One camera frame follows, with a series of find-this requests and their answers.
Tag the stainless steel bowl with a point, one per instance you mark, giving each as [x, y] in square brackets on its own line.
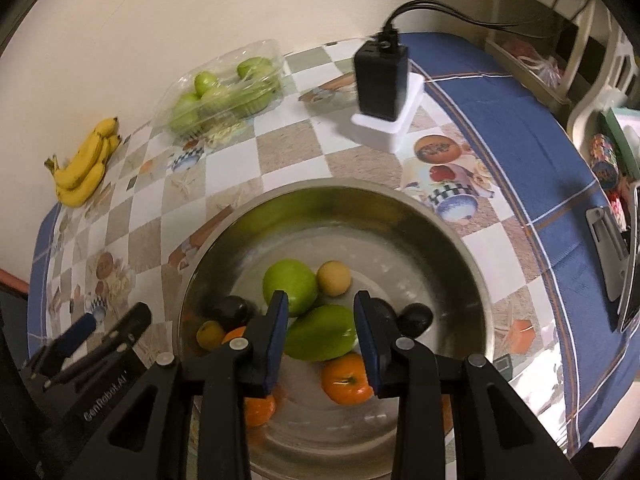
[350, 220]

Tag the silver flat device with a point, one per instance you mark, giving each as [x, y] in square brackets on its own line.
[607, 255]

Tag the green box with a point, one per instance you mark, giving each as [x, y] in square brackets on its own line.
[622, 130]

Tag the yellow banana bunch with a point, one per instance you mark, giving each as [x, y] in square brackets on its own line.
[82, 180]

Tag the small tan round fruit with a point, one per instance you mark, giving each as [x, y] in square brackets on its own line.
[210, 336]
[334, 277]

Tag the black charger box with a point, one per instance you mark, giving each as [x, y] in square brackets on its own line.
[382, 80]

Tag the orange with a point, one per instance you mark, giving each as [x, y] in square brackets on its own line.
[235, 334]
[260, 410]
[347, 380]

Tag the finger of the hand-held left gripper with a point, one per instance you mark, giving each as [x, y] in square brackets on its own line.
[75, 332]
[125, 325]

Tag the clear plastic clamshell container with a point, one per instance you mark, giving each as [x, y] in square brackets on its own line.
[265, 47]

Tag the heap of small green fruits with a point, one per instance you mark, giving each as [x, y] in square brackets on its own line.
[205, 82]

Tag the green mango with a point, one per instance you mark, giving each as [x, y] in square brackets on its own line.
[320, 332]
[290, 285]

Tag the colourful patterned can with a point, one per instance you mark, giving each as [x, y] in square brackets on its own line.
[605, 160]

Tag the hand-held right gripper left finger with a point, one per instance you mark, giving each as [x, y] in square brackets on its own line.
[277, 345]

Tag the white charger stand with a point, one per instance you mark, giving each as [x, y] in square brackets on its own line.
[395, 127]

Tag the clear plastic bag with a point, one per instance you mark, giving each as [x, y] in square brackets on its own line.
[535, 62]

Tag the dark purple plum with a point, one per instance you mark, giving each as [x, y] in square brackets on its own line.
[415, 319]
[232, 310]

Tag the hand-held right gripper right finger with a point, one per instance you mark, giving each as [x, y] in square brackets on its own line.
[367, 345]

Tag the white chair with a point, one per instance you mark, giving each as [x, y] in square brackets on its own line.
[585, 50]

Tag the checkered printed tablecloth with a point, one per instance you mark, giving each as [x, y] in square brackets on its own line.
[500, 110]

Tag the reddish brown board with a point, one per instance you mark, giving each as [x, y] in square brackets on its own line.
[10, 280]

